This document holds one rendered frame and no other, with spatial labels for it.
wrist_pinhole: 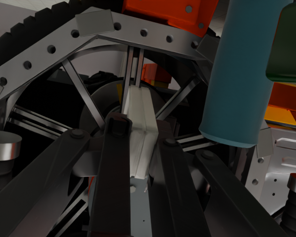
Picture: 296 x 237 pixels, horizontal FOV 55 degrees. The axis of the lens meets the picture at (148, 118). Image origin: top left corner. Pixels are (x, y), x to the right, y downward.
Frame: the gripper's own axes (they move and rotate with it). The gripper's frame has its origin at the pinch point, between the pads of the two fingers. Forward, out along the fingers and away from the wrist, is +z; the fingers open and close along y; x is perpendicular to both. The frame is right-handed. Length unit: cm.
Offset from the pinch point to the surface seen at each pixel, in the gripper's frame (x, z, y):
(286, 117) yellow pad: -20, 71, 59
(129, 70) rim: -7.3, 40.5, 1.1
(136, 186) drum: -14.3, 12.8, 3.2
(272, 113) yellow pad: -20, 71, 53
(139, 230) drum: -20.0, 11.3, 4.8
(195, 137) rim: -18.6, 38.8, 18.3
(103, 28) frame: 1.0, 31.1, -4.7
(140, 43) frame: 0.0, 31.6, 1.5
